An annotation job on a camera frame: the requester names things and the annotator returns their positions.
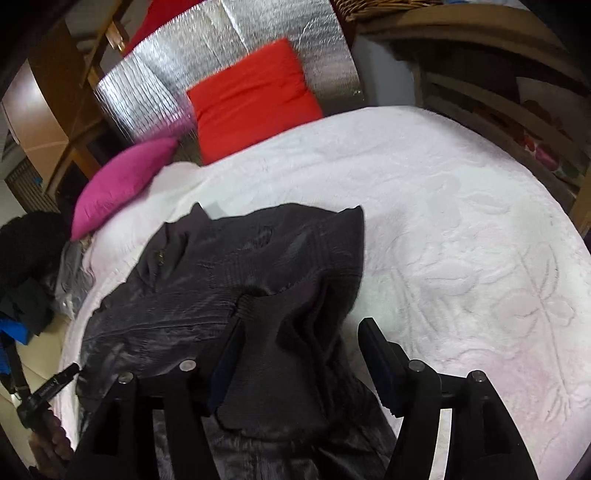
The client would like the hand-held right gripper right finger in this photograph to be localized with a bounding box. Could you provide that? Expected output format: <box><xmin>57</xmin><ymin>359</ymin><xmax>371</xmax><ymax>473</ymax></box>
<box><xmin>358</xmin><ymin>318</ymin><xmax>539</xmax><ymax>480</ymax></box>

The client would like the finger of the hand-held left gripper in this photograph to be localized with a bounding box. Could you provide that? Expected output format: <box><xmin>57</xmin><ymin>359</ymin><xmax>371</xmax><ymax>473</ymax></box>
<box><xmin>27</xmin><ymin>362</ymin><xmax>82</xmax><ymax>408</ymax></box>

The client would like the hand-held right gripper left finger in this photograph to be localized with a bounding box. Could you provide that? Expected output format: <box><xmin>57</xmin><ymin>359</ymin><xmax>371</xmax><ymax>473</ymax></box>
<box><xmin>67</xmin><ymin>318</ymin><xmax>245</xmax><ymax>480</ymax></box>

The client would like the black quilted jacket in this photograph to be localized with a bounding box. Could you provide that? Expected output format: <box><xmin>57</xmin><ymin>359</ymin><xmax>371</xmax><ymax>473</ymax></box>
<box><xmin>76</xmin><ymin>203</ymin><xmax>402</xmax><ymax>480</ymax></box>

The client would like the person's left hand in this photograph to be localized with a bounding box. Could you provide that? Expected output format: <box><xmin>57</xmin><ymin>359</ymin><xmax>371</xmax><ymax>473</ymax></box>
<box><xmin>31</xmin><ymin>413</ymin><xmax>77</xmax><ymax>479</ymax></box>

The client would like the blue jacket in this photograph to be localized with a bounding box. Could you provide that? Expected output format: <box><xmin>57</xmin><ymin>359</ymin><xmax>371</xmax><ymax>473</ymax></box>
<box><xmin>0</xmin><ymin>318</ymin><xmax>24</xmax><ymax>374</ymax></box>

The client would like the black garment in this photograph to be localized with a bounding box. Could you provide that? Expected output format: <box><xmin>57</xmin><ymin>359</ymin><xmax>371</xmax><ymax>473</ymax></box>
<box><xmin>0</xmin><ymin>281</ymin><xmax>56</xmax><ymax>344</ymax></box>

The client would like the grey garment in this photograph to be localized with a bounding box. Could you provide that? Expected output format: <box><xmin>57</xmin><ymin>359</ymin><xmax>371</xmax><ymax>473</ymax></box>
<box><xmin>53</xmin><ymin>242</ymin><xmax>95</xmax><ymax>319</ymax></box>

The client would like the black puffer coat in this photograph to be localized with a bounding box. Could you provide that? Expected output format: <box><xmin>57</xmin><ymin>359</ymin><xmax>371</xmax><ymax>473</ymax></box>
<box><xmin>0</xmin><ymin>212</ymin><xmax>70</xmax><ymax>287</ymax></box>

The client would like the white blanket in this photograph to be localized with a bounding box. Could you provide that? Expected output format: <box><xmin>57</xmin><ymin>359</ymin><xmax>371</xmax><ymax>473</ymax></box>
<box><xmin>51</xmin><ymin>106</ymin><xmax>591</xmax><ymax>480</ymax></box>

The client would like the pink pillow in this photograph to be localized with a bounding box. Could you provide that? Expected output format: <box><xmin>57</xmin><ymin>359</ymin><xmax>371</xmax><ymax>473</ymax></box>
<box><xmin>71</xmin><ymin>137</ymin><xmax>178</xmax><ymax>241</ymax></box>

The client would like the wooden pillar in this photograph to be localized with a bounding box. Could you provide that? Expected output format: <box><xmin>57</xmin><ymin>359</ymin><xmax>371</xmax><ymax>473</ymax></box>
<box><xmin>0</xmin><ymin>60</ymin><xmax>75</xmax><ymax>167</ymax></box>

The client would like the red pillow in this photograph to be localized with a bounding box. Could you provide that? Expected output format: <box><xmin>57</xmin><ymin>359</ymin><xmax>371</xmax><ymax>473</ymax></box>
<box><xmin>187</xmin><ymin>38</ymin><xmax>324</xmax><ymax>164</ymax></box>

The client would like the wooden cabinet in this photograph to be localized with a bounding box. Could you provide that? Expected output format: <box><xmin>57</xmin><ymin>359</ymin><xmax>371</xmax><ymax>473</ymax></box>
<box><xmin>44</xmin><ymin>0</ymin><xmax>125</xmax><ymax>199</ymax></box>

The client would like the silver foil insulation board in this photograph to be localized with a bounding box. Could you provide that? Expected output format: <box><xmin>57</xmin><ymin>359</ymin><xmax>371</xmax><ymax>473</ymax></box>
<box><xmin>93</xmin><ymin>0</ymin><xmax>363</xmax><ymax>164</ymax></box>

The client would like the red blanket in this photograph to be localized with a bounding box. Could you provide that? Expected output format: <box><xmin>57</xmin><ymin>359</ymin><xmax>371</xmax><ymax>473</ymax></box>
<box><xmin>122</xmin><ymin>0</ymin><xmax>204</xmax><ymax>58</ymax></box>

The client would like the wooden table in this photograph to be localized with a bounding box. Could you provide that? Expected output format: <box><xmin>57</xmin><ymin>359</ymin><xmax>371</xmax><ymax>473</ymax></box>
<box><xmin>355</xmin><ymin>4</ymin><xmax>591</xmax><ymax>222</ymax></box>

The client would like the wicker basket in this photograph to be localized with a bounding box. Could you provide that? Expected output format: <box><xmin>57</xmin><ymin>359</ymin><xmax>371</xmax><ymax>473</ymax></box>
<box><xmin>330</xmin><ymin>0</ymin><xmax>444</xmax><ymax>23</ymax></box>

